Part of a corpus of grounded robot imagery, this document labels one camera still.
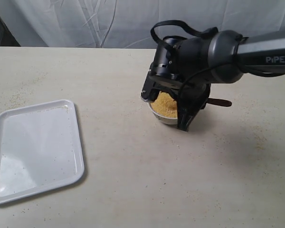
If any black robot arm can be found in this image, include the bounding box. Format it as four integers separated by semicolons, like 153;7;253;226
141;30;285;131

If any white ceramic bowl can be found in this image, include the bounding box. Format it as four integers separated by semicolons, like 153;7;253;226
147;103;178;125

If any white plastic tray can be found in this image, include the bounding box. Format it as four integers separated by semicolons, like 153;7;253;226
0;100;85;204

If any white backdrop cloth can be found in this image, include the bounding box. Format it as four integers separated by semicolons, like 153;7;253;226
0;0;285;48

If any dark red wooden spoon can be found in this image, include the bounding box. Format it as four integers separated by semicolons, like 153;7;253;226
207;98;232;107

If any yellow granular food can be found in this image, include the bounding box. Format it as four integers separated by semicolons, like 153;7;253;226
151;92;177;118

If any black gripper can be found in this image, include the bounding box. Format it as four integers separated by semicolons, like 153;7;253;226
141;36;210;132

